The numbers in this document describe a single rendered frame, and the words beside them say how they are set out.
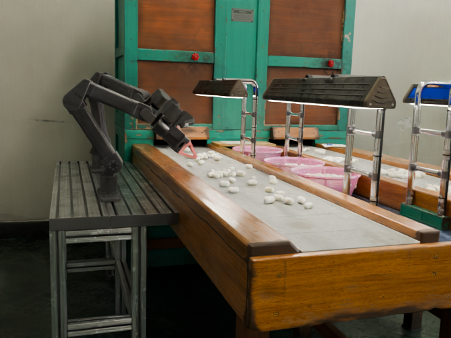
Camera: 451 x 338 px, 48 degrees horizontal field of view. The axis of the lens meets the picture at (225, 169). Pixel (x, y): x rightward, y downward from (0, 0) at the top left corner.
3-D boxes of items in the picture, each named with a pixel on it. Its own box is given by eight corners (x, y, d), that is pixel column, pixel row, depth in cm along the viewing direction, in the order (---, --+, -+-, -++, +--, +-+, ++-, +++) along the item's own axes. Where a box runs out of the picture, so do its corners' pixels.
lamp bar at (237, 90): (229, 97, 203) (230, 78, 202) (192, 94, 261) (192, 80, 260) (248, 97, 205) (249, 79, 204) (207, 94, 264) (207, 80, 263)
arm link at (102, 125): (111, 150, 242) (104, 82, 238) (103, 152, 236) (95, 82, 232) (101, 151, 244) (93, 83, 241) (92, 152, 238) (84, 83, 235)
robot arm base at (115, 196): (115, 170, 195) (96, 170, 193) (121, 179, 176) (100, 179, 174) (115, 190, 196) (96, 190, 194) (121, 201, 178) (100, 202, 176)
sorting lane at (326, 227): (301, 261, 106) (302, 251, 106) (154, 151, 276) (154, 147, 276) (420, 251, 115) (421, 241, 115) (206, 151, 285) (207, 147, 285)
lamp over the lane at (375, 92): (366, 108, 112) (368, 75, 111) (262, 99, 170) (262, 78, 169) (396, 108, 114) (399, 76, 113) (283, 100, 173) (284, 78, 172)
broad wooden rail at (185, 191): (245, 329, 105) (248, 243, 102) (131, 177, 275) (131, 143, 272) (297, 322, 108) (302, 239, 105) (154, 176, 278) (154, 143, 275)
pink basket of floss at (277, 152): (269, 172, 246) (270, 153, 244) (221, 167, 259) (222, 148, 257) (290, 165, 269) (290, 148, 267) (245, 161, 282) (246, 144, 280)
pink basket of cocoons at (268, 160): (294, 190, 204) (295, 167, 202) (250, 180, 224) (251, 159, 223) (336, 184, 220) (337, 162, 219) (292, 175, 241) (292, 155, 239)
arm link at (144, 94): (154, 92, 231) (101, 69, 239) (143, 92, 222) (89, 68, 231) (145, 117, 234) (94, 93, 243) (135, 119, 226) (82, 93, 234)
